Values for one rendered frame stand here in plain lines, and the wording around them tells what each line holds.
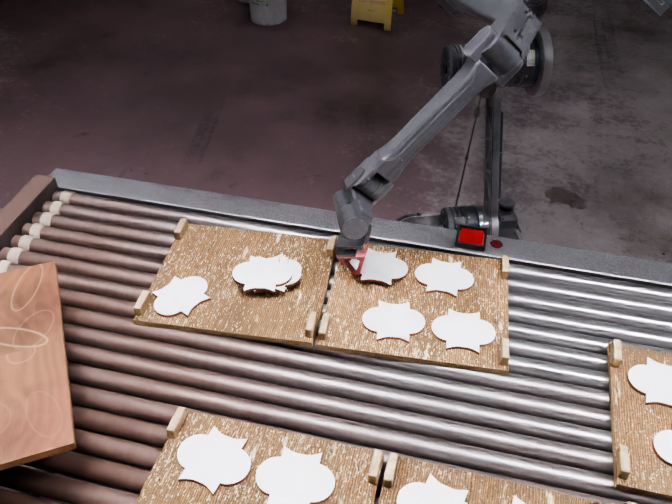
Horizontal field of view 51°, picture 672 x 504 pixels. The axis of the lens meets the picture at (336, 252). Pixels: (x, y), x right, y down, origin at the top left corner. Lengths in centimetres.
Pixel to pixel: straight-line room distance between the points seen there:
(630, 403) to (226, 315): 87
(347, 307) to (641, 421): 65
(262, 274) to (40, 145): 268
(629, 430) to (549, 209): 216
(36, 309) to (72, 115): 289
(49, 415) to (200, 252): 59
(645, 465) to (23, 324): 124
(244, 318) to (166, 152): 239
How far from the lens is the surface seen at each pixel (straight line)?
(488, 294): 167
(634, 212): 367
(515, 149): 394
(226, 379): 151
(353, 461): 136
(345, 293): 164
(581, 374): 159
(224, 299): 164
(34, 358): 149
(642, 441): 150
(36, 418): 139
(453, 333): 156
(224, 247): 178
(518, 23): 151
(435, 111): 149
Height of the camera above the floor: 209
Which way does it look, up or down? 42 degrees down
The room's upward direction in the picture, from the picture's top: straight up
